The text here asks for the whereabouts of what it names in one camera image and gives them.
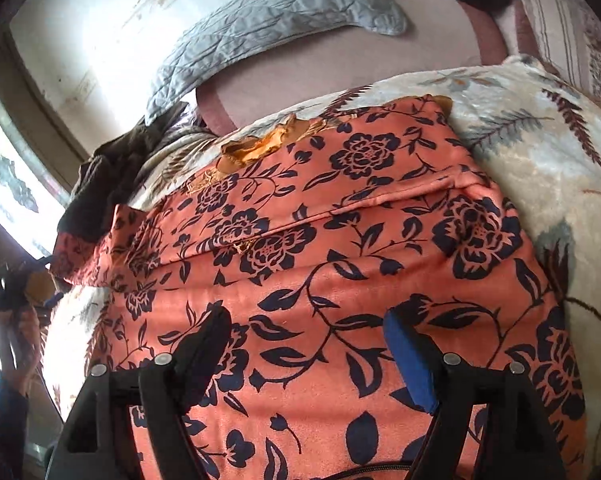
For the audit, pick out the cream leaf-print fleece blanket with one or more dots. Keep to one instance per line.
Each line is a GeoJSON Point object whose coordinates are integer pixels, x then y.
{"type": "Point", "coordinates": [540, 160]}

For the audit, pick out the printed window curtain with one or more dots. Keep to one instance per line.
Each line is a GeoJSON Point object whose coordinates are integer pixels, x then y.
{"type": "Point", "coordinates": [10, 175]}

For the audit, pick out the grey quilted pillow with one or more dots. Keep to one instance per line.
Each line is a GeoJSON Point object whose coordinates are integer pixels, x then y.
{"type": "Point", "coordinates": [280, 20]}

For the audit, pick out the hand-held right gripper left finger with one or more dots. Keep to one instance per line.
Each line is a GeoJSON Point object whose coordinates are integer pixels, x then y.
{"type": "Point", "coordinates": [208, 340]}

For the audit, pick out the striped patterned cushion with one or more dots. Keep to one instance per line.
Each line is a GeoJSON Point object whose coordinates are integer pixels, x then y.
{"type": "Point", "coordinates": [565, 20]}

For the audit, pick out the pink bed sheet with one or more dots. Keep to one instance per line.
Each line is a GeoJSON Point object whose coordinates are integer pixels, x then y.
{"type": "Point", "coordinates": [330, 75]}

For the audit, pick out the orange floral garment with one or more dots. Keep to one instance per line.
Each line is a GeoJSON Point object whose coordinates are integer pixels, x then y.
{"type": "Point", "coordinates": [330, 240]}

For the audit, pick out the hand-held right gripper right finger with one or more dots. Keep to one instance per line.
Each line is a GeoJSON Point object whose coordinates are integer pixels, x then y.
{"type": "Point", "coordinates": [410, 360]}

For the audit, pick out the brown fleece cloth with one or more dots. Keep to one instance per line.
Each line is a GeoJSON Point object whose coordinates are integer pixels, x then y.
{"type": "Point", "coordinates": [105, 175]}

